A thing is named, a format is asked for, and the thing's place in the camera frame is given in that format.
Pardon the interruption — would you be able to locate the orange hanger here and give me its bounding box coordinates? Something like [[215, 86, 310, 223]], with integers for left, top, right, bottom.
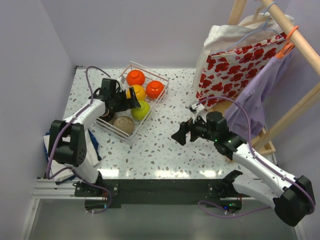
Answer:
[[275, 25, 299, 59]]

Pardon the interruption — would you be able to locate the yellow orange bowl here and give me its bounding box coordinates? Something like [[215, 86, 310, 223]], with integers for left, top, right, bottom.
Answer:
[[130, 84, 147, 101]]

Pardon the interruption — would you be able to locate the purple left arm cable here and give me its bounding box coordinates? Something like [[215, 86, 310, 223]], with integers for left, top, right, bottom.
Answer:
[[46, 65, 112, 215]]

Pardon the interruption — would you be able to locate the lime green bowl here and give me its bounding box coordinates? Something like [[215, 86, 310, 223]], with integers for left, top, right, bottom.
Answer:
[[131, 100, 151, 121]]

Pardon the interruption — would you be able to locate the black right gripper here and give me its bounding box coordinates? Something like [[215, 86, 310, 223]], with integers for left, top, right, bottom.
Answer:
[[171, 111, 217, 146]]

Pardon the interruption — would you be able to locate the lavender shirt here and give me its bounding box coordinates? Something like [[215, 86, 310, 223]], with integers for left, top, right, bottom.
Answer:
[[224, 50, 294, 141]]

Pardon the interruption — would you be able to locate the blue wire hanger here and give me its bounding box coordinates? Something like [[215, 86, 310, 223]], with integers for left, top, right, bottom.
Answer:
[[210, 14, 281, 56]]

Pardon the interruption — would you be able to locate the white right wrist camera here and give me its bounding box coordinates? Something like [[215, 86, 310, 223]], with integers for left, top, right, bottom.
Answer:
[[188, 102, 205, 119]]

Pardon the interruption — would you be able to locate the white canvas tote bag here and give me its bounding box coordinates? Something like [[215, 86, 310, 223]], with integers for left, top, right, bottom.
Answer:
[[192, 12, 284, 91]]

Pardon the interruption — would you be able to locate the beige flower painted bowl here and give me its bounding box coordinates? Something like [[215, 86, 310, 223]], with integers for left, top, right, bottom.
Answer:
[[113, 116, 135, 135]]

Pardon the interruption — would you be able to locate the red flower tote bag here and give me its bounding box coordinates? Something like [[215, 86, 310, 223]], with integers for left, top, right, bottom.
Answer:
[[195, 32, 287, 101]]

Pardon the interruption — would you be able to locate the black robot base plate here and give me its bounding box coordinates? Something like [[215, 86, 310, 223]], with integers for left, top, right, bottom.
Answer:
[[72, 179, 241, 211]]

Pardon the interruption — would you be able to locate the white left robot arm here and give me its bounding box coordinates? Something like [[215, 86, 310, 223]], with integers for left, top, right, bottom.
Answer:
[[46, 78, 141, 196]]

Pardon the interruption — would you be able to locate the white blue folded towel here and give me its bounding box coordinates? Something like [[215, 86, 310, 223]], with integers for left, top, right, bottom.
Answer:
[[43, 127, 102, 185]]

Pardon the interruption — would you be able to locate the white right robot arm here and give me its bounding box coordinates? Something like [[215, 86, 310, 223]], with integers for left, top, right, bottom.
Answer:
[[171, 102, 316, 227]]

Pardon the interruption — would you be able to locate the white wire dish rack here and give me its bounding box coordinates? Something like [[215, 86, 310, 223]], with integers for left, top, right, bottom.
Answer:
[[95, 61, 169, 145]]

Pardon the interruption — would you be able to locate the wooden clothes rack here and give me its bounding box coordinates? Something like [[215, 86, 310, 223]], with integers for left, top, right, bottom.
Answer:
[[207, 0, 320, 165]]

